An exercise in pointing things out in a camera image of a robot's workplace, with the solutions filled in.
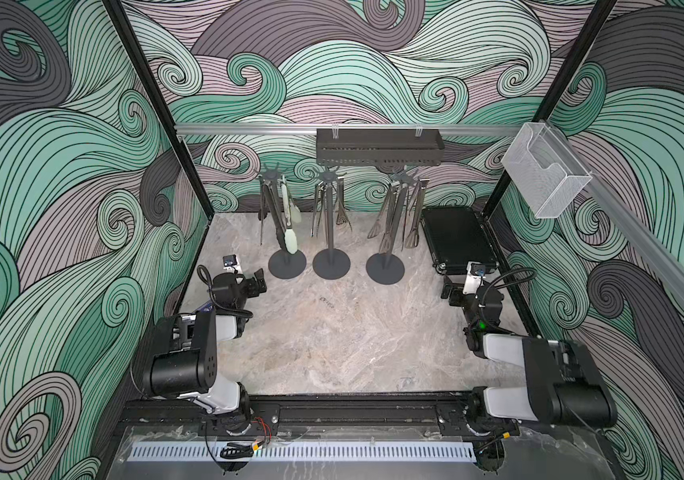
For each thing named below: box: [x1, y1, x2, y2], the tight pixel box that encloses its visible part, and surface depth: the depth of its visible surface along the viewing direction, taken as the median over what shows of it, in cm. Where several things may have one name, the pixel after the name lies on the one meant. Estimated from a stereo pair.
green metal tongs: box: [281, 175, 302, 255], surface depth 85 cm
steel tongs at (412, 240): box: [405, 178, 430, 248], surface depth 79 cm
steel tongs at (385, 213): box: [367, 181, 400, 241], surface depth 77 cm
